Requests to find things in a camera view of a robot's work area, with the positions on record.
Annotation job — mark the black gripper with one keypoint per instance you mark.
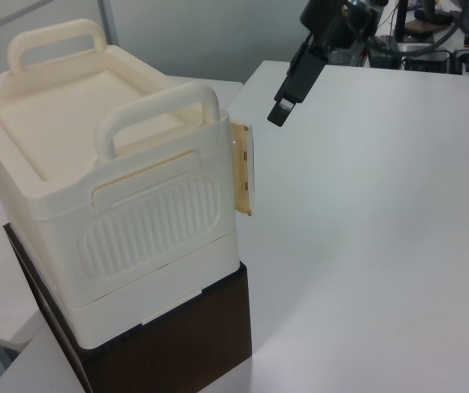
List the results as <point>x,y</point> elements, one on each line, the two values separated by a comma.
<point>336,24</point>

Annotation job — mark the black device with green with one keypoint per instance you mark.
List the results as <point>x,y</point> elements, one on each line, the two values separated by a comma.
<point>383,53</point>

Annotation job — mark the dark brown wooden box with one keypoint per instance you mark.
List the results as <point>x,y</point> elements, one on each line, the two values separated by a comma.
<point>177,348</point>

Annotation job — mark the clear plastic bin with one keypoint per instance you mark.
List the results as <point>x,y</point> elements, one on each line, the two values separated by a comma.
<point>346,59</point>

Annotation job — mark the brown flat board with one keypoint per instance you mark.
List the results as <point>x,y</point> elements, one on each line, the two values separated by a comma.
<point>420,29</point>

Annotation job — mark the black flat box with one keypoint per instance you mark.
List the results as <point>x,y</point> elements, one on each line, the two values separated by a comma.
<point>426,61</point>

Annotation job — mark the black monitor pole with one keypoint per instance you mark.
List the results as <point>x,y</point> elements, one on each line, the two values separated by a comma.
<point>400,20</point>

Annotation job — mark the black monitor base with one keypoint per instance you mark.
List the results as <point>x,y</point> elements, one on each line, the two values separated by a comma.
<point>432,17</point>

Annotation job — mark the cream plastic cabinet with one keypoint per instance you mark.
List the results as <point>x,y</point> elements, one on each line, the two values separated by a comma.
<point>95,135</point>

